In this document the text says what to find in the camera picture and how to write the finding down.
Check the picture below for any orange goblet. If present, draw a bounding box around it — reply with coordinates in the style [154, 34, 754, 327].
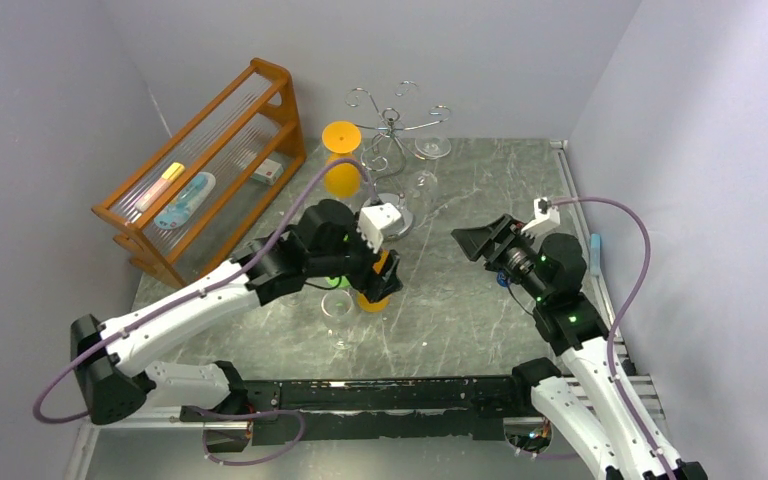
[321, 121, 362, 199]
[356, 250, 392, 314]

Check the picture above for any clear wine glass handled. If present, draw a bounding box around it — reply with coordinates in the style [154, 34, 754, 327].
[405, 136, 452, 216]

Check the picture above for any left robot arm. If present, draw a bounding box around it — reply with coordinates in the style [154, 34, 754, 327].
[70, 199, 402, 425]

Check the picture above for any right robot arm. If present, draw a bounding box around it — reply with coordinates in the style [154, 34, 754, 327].
[451, 214, 707, 479]

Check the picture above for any clear wine glass front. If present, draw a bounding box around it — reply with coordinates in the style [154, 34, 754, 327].
[320, 289, 357, 350]

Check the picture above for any orange wooden shelf rack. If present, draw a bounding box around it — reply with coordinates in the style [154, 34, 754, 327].
[92, 58, 307, 288]

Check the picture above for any green plastic goblet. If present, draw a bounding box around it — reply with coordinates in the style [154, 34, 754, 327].
[326, 276, 350, 289]

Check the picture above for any light blue clip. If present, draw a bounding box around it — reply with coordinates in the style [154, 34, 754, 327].
[589, 234, 602, 277]

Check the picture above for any small white red box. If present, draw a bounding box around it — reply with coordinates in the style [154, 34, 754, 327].
[251, 158, 284, 185]

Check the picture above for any yellow pink highlighter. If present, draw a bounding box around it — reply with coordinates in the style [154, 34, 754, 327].
[134, 162, 186, 213]

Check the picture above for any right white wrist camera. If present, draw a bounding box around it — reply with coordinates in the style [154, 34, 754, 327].
[519, 197, 561, 239]

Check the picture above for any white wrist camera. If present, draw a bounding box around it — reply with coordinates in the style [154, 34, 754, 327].
[357, 203, 402, 253]
[519, 197, 561, 239]

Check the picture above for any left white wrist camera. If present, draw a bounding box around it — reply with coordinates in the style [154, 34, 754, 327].
[357, 203, 402, 253]

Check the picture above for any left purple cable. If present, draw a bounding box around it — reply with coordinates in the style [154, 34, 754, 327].
[32, 157, 382, 425]

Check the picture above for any silver wire glass rack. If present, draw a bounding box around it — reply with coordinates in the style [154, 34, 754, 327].
[344, 87, 452, 242]

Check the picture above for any black base frame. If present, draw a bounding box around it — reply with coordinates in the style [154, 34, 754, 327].
[178, 374, 617, 454]

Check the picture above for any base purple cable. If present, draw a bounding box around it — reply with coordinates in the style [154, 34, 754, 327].
[185, 405, 307, 467]

